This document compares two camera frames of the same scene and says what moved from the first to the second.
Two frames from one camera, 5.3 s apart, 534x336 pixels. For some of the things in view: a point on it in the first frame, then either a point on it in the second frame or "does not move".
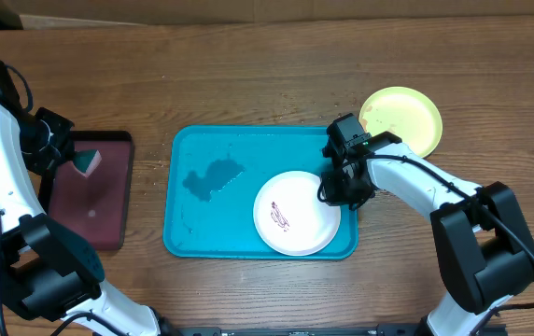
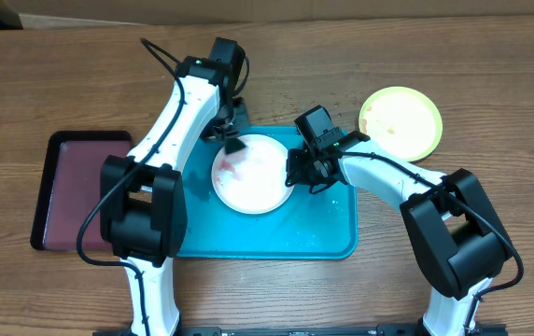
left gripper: (45, 165) → (210, 133)
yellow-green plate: (405, 113) does not move
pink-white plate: (290, 217) → (252, 179)
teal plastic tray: (213, 175) does not move
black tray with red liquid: (97, 206) does not move
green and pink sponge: (87, 161) → (232, 145)
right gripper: (328, 182) → (297, 175)
